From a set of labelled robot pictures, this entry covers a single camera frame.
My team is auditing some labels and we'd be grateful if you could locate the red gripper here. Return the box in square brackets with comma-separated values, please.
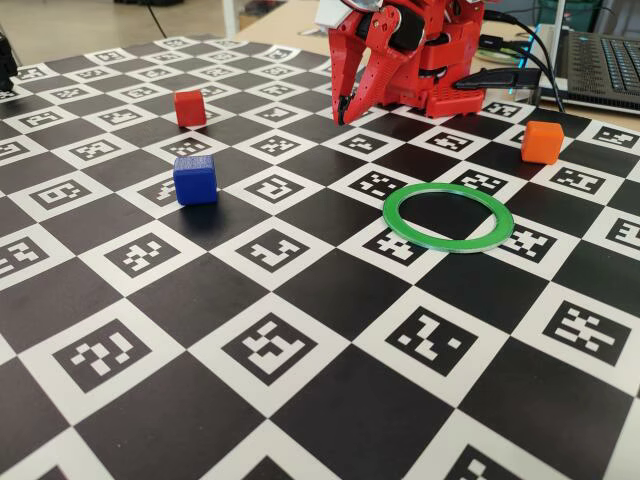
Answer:
[328, 0, 435, 126]

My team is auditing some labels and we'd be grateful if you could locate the red cube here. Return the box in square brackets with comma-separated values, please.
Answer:
[173, 89, 208, 128]

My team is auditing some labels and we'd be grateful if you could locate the orange cube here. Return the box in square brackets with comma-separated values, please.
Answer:
[520, 121, 565, 165]

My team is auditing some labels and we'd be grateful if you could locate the blue cube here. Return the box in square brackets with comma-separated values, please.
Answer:
[172, 154, 219, 207]

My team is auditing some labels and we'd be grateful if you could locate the black table clamp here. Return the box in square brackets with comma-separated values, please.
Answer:
[453, 68, 542, 92]

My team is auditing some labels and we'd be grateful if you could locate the white table leg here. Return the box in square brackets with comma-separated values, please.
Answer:
[223, 0, 240, 39]

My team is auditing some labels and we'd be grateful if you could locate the green container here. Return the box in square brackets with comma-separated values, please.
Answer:
[538, 0, 564, 25]

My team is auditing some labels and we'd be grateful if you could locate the black white marker checkerboard mat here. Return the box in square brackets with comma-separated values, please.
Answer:
[0, 34, 640, 480]

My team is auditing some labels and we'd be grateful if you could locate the grey laptop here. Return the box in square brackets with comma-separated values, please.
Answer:
[529, 0, 640, 116]

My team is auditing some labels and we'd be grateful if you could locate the black stand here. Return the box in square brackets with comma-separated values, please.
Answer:
[0, 32, 19, 94]

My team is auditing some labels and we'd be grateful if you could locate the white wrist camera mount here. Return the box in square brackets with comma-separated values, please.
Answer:
[314, 0, 381, 29]

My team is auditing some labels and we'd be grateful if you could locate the green flat ring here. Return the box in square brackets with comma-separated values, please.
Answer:
[382, 182, 515, 255]

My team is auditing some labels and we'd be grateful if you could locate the black cable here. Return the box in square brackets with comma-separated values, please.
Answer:
[482, 10, 545, 76]
[478, 34, 567, 114]

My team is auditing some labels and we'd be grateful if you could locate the thin dark floor cable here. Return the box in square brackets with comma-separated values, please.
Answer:
[147, 0, 169, 39]

